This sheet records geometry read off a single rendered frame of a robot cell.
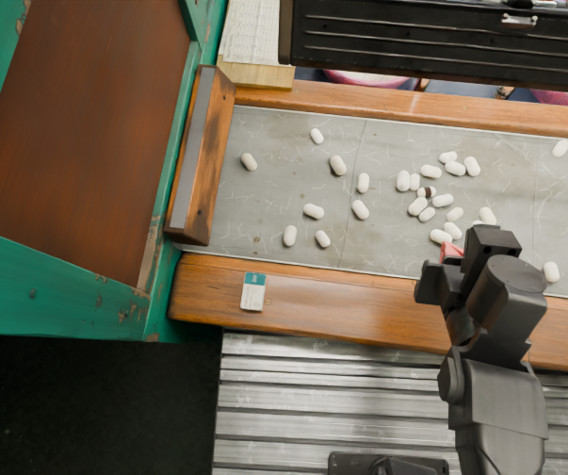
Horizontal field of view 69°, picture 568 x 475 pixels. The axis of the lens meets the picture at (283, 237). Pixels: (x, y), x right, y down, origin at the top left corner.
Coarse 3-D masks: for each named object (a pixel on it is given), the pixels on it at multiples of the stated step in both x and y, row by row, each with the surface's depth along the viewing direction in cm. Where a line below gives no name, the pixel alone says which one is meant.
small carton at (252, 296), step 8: (248, 272) 68; (248, 280) 68; (256, 280) 68; (264, 280) 68; (248, 288) 67; (256, 288) 67; (264, 288) 67; (248, 296) 67; (256, 296) 67; (264, 296) 69; (240, 304) 67; (248, 304) 67; (256, 304) 67
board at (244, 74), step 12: (228, 72) 79; (240, 72) 79; (252, 72) 79; (264, 72) 79; (276, 72) 79; (288, 72) 79; (240, 84) 79; (252, 84) 78; (264, 84) 78; (276, 84) 78; (288, 84) 78
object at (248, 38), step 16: (240, 0) 83; (256, 0) 83; (272, 0) 83; (240, 16) 82; (256, 16) 82; (272, 16) 82; (224, 32) 81; (240, 32) 81; (256, 32) 81; (272, 32) 81; (224, 48) 80; (240, 48) 80; (256, 48) 80; (272, 48) 80; (272, 64) 79
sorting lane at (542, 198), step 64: (256, 128) 80; (320, 128) 79; (384, 128) 79; (448, 128) 79; (256, 192) 76; (320, 192) 76; (384, 192) 76; (448, 192) 76; (512, 192) 75; (256, 256) 73; (320, 256) 73; (384, 256) 73
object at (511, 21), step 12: (468, 0) 58; (480, 0) 59; (492, 0) 59; (504, 0) 41; (516, 0) 40; (528, 0) 40; (504, 24) 41; (516, 24) 41; (528, 24) 41; (420, 84) 77; (492, 96) 80; (504, 96) 77
